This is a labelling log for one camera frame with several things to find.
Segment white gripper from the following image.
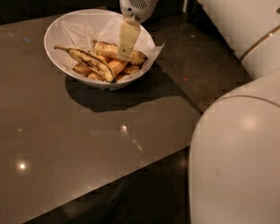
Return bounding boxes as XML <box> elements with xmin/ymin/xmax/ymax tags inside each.
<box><xmin>118</xmin><ymin>0</ymin><xmax>158</xmax><ymax>61</ymax></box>

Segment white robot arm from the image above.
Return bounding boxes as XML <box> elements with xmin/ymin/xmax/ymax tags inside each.
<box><xmin>189</xmin><ymin>0</ymin><xmax>280</xmax><ymax>224</ymax></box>

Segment spotted banana with stem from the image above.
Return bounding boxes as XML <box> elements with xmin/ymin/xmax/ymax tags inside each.
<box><xmin>54</xmin><ymin>45</ymin><xmax>116</xmax><ymax>83</ymax></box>

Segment white bowl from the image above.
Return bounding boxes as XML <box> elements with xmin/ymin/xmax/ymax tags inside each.
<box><xmin>44</xmin><ymin>9</ymin><xmax>162</xmax><ymax>90</ymax></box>

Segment orange fruit pieces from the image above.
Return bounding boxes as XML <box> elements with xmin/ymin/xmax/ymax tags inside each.
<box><xmin>73</xmin><ymin>54</ymin><xmax>141</xmax><ymax>81</ymax></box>

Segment white paper liner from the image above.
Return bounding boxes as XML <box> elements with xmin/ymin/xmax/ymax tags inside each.
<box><xmin>62</xmin><ymin>14</ymin><xmax>162</xmax><ymax>88</ymax></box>

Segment blue sticker on table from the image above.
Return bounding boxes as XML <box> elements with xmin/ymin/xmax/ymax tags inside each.
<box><xmin>22</xmin><ymin>38</ymin><xmax>30</xmax><ymax>42</ymax></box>

